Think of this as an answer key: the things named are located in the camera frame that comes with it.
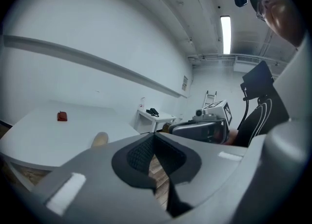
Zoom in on white wall air vent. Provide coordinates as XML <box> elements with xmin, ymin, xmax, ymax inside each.
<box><xmin>233</xmin><ymin>55</ymin><xmax>262</xmax><ymax>72</ymax></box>

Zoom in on black office chair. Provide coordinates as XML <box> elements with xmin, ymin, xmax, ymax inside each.
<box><xmin>240</xmin><ymin>60</ymin><xmax>275</xmax><ymax>131</ymax></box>

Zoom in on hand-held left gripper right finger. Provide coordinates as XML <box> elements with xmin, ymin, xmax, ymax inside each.
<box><xmin>154</xmin><ymin>132</ymin><xmax>256</xmax><ymax>224</ymax></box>

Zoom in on metal ladder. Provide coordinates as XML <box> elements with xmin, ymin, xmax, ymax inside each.
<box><xmin>203</xmin><ymin>90</ymin><xmax>218</xmax><ymax>108</ymax></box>

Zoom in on person's right forearm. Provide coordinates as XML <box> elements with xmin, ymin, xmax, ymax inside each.
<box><xmin>224</xmin><ymin>128</ymin><xmax>241</xmax><ymax>145</ymax></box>

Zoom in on large white table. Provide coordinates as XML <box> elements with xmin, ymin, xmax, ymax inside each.
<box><xmin>0</xmin><ymin>99</ymin><xmax>141</xmax><ymax>192</ymax></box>

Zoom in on long ceiling light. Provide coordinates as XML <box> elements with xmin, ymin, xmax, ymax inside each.
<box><xmin>220</xmin><ymin>15</ymin><xmax>232</xmax><ymax>55</ymax></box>

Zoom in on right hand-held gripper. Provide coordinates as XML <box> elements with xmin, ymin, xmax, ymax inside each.
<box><xmin>168</xmin><ymin>99</ymin><xmax>234</xmax><ymax>143</ymax></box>

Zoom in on black desk phone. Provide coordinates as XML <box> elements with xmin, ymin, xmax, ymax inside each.
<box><xmin>146</xmin><ymin>107</ymin><xmax>160</xmax><ymax>118</ymax></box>

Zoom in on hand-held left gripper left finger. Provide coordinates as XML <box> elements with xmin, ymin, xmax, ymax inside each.
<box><xmin>30</xmin><ymin>132</ymin><xmax>171</xmax><ymax>224</ymax></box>

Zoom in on eyeglasses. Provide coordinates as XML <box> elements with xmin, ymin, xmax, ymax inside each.
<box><xmin>255</xmin><ymin>0</ymin><xmax>269</xmax><ymax>22</ymax></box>

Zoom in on long grey wall rail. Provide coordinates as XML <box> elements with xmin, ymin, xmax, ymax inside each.
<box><xmin>1</xmin><ymin>35</ymin><xmax>189</xmax><ymax>99</ymax></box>

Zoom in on black top with white stripes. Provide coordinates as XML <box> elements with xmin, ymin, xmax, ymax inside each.
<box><xmin>235</xmin><ymin>88</ymin><xmax>290</xmax><ymax>148</ymax></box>

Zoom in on small white side table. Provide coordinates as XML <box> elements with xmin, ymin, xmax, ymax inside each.
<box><xmin>136</xmin><ymin>109</ymin><xmax>177</xmax><ymax>134</ymax></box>

